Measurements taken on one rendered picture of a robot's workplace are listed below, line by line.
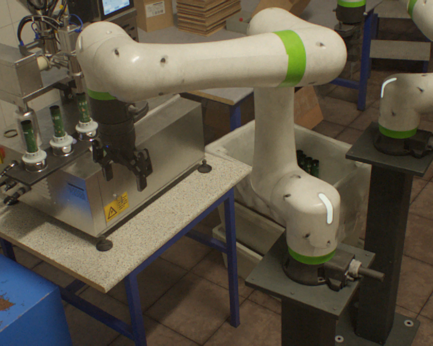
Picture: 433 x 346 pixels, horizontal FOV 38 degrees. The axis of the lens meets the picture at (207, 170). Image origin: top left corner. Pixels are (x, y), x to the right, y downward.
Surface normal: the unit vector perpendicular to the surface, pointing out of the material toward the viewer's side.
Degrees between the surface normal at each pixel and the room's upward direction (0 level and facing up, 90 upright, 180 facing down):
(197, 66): 69
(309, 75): 106
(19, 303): 0
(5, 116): 90
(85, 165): 0
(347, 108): 0
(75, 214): 90
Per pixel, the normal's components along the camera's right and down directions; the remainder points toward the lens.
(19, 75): 0.80, 0.29
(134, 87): 0.17, 0.57
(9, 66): -0.60, 0.47
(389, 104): -0.79, 0.37
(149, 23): 0.52, 0.44
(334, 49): 0.47, -0.04
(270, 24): -0.60, -0.39
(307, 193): -0.19, -0.75
